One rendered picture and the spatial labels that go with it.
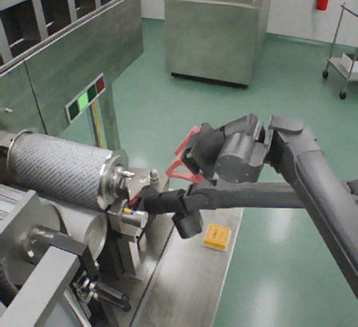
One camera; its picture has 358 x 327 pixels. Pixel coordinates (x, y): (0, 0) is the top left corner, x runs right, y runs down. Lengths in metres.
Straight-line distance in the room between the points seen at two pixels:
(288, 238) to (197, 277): 1.33
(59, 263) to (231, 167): 0.27
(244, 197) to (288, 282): 1.36
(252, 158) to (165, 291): 0.59
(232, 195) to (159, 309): 0.39
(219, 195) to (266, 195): 0.11
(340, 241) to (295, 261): 1.75
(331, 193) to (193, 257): 0.64
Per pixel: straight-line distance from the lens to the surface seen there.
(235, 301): 1.97
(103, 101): 1.72
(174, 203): 0.79
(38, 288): 0.41
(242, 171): 0.49
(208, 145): 0.57
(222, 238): 1.04
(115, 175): 0.72
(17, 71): 0.93
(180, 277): 1.00
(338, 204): 0.45
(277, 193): 0.77
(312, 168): 0.49
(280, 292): 2.05
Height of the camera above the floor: 1.78
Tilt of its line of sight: 40 degrees down
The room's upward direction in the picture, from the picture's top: straight up
